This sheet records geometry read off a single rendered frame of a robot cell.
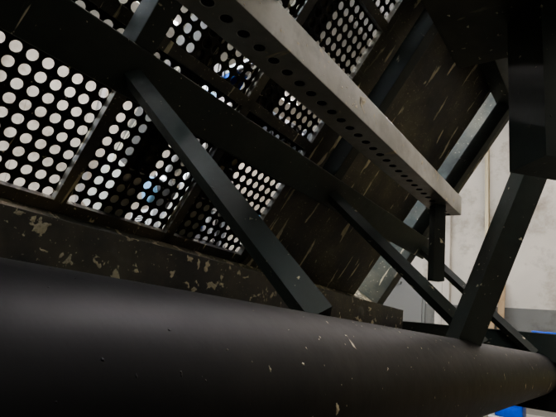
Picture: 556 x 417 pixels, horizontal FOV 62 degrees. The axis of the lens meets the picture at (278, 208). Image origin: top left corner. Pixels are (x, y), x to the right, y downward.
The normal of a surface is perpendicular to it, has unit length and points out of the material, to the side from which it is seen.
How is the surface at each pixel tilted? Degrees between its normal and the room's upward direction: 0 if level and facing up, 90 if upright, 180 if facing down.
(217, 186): 58
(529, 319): 90
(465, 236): 90
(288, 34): 90
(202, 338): 51
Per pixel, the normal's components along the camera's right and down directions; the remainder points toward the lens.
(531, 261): -0.65, -0.26
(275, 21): 0.81, -0.06
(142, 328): 0.70, -0.65
